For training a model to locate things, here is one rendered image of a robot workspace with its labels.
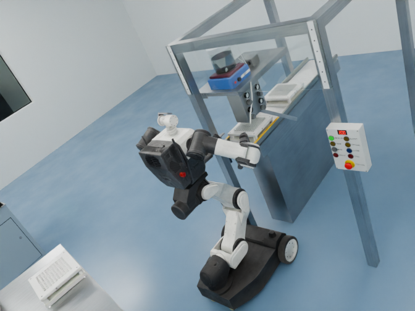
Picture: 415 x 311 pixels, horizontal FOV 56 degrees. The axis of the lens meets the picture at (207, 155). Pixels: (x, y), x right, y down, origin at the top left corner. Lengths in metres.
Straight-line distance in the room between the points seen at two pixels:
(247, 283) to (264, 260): 0.21
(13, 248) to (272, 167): 2.62
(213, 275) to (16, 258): 2.26
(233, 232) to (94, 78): 5.43
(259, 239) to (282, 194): 0.39
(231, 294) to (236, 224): 0.45
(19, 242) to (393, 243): 3.28
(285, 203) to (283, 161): 0.34
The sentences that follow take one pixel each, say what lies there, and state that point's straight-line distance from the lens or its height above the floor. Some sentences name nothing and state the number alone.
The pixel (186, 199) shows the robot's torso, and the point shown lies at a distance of 2.31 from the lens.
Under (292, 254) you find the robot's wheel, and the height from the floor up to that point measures 0.04.
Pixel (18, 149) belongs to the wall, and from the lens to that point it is 7.02.
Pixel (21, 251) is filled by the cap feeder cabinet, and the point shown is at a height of 0.28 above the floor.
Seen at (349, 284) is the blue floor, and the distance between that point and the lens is 2.75.
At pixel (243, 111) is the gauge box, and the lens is 2.47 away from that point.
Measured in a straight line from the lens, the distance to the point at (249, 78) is 2.21.
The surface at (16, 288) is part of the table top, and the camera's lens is 2.63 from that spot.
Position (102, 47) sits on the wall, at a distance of 7.80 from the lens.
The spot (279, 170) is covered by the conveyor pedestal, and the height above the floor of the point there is 0.49.
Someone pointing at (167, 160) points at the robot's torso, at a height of 1.21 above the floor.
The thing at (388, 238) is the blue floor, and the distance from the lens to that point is 2.97.
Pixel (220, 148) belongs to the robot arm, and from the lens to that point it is 2.05.
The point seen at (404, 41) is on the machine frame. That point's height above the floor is 1.04.
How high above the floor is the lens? 2.15
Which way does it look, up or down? 28 degrees down
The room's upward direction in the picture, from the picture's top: 25 degrees counter-clockwise
